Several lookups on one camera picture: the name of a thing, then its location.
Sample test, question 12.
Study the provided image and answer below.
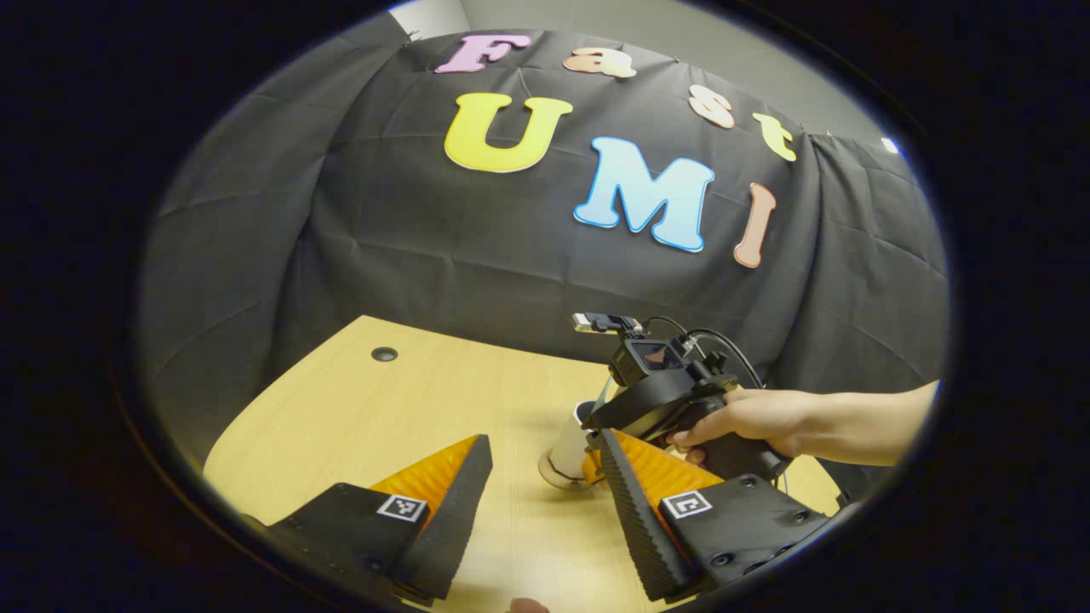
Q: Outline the light wooden desktop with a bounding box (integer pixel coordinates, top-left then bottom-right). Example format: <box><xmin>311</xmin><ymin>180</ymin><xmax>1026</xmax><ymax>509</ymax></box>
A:
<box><xmin>203</xmin><ymin>315</ymin><xmax>844</xmax><ymax>613</ymax></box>

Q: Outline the black cable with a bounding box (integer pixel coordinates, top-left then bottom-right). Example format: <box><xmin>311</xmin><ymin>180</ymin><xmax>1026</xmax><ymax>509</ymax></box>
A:
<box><xmin>643</xmin><ymin>315</ymin><xmax>767</xmax><ymax>390</ymax></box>

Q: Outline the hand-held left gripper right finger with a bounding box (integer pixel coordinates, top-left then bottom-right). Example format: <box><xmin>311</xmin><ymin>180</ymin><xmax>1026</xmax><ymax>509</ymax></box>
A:
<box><xmin>599</xmin><ymin>428</ymin><xmax>834</xmax><ymax>604</ymax></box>

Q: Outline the white cup with wooden handle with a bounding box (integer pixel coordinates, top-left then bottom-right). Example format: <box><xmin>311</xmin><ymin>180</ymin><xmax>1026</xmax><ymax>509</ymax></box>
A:
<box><xmin>549</xmin><ymin>399</ymin><xmax>607</xmax><ymax>479</ymax></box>

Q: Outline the black backdrop cloth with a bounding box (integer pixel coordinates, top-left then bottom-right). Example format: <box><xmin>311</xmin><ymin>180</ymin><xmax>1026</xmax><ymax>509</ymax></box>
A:
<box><xmin>141</xmin><ymin>30</ymin><xmax>950</xmax><ymax>503</ymax></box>

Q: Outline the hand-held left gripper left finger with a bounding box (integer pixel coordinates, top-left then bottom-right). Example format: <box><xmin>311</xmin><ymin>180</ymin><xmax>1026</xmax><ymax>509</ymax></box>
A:
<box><xmin>247</xmin><ymin>434</ymin><xmax>493</xmax><ymax>607</ymax></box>

